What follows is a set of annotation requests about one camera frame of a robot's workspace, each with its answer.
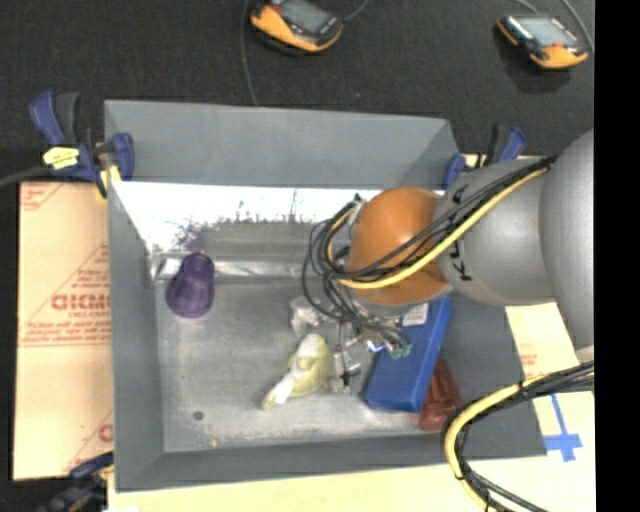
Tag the blue flat box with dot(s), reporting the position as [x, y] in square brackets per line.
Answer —
[407, 370]

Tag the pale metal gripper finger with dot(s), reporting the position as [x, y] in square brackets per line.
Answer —
[353, 371]
[342, 358]

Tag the grey metal bin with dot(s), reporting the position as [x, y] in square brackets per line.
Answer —
[225, 350]

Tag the purple plastic cup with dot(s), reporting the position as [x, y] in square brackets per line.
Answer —
[191, 287]

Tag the pale yellow soft toy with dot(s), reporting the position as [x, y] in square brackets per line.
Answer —
[311, 370]

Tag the clear plastic packet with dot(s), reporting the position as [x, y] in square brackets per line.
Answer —
[303, 316]

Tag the brown cardboard board red print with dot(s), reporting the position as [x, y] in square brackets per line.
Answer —
[60, 280]

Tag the red-brown flat block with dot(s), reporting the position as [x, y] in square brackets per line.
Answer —
[441, 400]

